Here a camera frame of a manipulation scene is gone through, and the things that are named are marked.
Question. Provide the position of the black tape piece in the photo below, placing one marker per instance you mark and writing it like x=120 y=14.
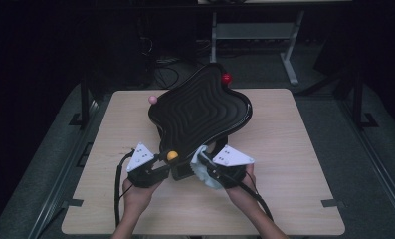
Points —
x=74 y=202
x=329 y=202

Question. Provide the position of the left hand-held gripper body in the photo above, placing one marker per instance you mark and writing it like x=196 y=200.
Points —
x=145 y=176

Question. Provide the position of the black metal stand post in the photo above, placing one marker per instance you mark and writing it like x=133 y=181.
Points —
x=358 y=99
x=84 y=99

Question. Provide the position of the person's right hand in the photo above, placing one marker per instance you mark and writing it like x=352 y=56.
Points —
x=244 y=192

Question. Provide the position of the person's left hand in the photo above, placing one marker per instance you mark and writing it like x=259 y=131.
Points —
x=138 y=199

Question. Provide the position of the black wavy tray stand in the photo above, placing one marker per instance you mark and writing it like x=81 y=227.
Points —
x=198 y=113

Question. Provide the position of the light blue cloth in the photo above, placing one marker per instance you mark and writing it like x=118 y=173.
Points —
x=201 y=172

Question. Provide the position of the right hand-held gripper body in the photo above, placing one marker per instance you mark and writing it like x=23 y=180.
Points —
x=231 y=159

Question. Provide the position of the grey metal table frame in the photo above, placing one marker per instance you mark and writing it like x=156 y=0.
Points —
x=254 y=30

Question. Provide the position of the grey metal floor rail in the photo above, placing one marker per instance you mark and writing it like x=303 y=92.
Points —
x=377 y=167
x=54 y=195

